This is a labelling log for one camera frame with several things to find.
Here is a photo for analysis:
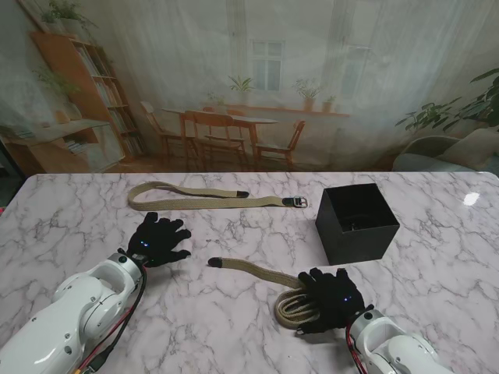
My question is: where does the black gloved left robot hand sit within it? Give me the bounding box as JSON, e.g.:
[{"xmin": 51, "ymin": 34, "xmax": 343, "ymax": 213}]
[{"xmin": 127, "ymin": 212, "xmax": 193, "ymax": 269}]

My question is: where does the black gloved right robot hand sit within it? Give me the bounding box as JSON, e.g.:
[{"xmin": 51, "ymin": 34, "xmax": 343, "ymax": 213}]
[{"xmin": 296, "ymin": 267, "xmax": 374, "ymax": 336}]

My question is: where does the beige woven belt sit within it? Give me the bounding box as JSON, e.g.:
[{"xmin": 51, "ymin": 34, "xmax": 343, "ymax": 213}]
[{"xmin": 207, "ymin": 256, "xmax": 324, "ymax": 330}]

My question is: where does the black square storage box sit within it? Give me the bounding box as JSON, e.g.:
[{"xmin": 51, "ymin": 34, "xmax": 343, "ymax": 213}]
[{"xmin": 314, "ymin": 182, "xmax": 401, "ymax": 266}]

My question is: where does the beige woven belt looped end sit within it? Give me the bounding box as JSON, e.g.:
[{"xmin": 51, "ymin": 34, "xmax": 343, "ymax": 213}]
[{"xmin": 127, "ymin": 181, "xmax": 311, "ymax": 211}]

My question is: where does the printed room scene backdrop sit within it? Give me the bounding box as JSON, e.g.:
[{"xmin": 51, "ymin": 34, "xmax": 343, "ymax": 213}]
[{"xmin": 0, "ymin": 0, "xmax": 499, "ymax": 175}]

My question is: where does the right arm red black cable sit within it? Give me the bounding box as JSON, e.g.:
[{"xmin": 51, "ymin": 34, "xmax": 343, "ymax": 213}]
[{"xmin": 345, "ymin": 326, "xmax": 370, "ymax": 374}]

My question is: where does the arm red black cable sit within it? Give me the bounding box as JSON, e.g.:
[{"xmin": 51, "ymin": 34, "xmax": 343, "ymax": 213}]
[
  {"xmin": 345, "ymin": 326, "xmax": 370, "ymax": 374},
  {"xmin": 73, "ymin": 268, "xmax": 148, "ymax": 374}
]

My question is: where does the left arm red black cable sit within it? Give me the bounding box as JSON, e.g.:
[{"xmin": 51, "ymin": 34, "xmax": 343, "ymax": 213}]
[{"xmin": 73, "ymin": 268, "xmax": 148, "ymax": 374}]

